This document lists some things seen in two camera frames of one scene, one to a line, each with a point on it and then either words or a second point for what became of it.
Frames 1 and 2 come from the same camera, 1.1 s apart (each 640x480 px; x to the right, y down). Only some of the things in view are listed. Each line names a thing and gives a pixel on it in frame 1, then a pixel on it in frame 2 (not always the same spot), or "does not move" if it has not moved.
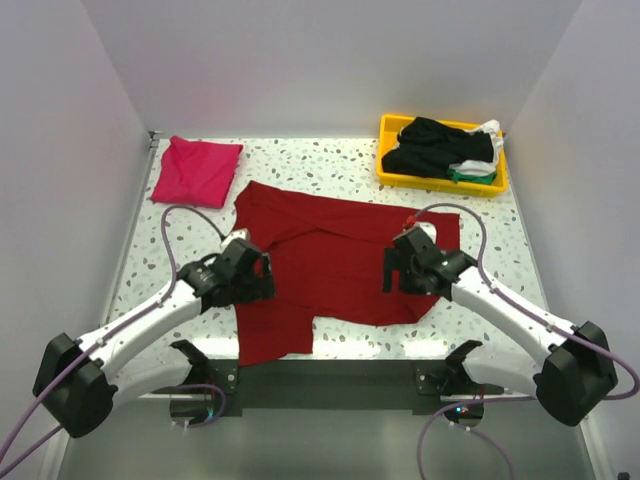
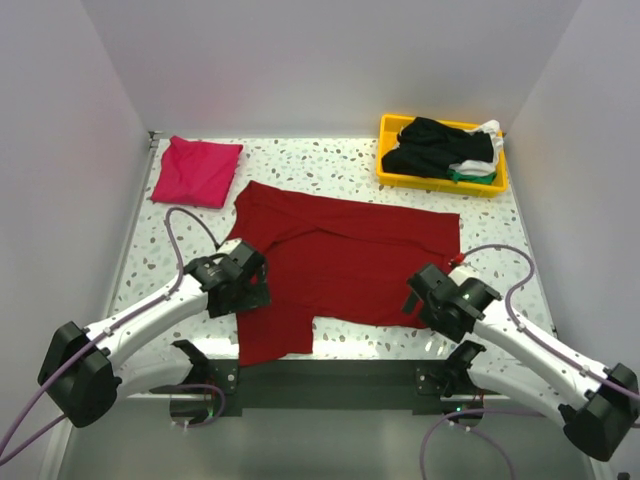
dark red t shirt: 327,260 does not move
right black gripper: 392,261 → 453,332
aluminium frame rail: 154,140 does not move
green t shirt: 477,179 does not move
